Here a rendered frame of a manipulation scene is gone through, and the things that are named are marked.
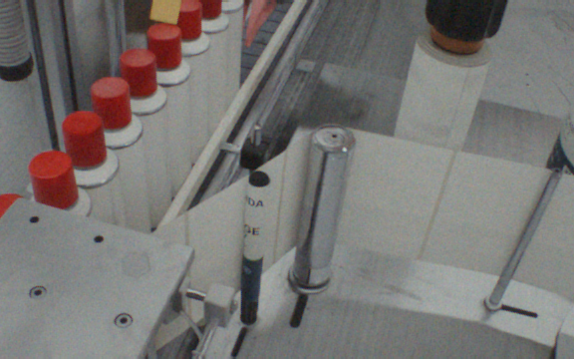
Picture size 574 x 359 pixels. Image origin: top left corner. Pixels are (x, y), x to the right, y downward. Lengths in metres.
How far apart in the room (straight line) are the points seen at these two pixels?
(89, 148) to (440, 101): 0.38
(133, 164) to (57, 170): 0.12
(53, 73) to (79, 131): 0.22
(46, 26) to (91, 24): 0.49
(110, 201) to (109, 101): 0.08
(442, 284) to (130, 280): 0.44
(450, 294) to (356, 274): 0.10
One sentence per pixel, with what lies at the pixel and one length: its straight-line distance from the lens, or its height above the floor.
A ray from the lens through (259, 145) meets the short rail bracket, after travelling 0.76.
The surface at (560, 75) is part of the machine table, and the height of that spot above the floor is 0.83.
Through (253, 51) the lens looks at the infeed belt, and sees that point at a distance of 1.01.
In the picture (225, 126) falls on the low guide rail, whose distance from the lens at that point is 0.80.
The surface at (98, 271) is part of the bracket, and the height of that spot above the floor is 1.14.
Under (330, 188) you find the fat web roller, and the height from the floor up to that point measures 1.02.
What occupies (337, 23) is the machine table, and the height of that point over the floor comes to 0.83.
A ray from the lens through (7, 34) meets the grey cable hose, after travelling 0.59.
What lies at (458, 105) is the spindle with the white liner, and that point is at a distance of 0.73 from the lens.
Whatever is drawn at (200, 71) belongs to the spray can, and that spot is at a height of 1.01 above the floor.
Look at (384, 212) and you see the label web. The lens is 0.63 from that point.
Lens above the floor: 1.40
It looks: 42 degrees down
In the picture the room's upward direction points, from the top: 7 degrees clockwise
